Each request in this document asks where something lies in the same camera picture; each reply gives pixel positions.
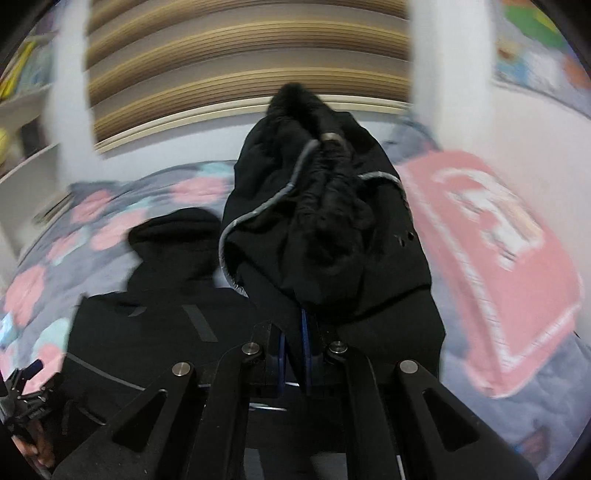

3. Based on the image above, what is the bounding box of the wooden headboard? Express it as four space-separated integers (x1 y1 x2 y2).
88 0 411 153

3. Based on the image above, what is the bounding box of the person's left hand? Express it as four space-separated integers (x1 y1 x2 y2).
14 420 57 472

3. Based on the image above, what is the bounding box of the dark grey cloth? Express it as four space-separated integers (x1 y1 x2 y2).
388 115 444 153

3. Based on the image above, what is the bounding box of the white bookshelf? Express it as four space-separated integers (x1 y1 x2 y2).
0 28 61 185

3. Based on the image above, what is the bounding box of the row of books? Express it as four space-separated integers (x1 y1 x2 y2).
0 39 54 100

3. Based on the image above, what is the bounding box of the black jacket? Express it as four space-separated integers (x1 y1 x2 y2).
58 82 446 462

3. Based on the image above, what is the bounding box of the grey floral blanket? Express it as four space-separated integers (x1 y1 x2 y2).
0 159 585 480

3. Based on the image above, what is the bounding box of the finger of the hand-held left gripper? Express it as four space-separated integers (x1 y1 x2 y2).
11 359 45 386

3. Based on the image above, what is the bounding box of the colourful wall poster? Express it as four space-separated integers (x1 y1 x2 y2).
494 0 587 97

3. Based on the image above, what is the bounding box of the pink pillow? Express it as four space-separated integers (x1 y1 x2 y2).
397 150 583 398

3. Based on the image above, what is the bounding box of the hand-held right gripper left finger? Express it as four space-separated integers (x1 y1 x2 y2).
53 323 288 480

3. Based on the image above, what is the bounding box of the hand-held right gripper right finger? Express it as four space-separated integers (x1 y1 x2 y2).
299 308 540 480

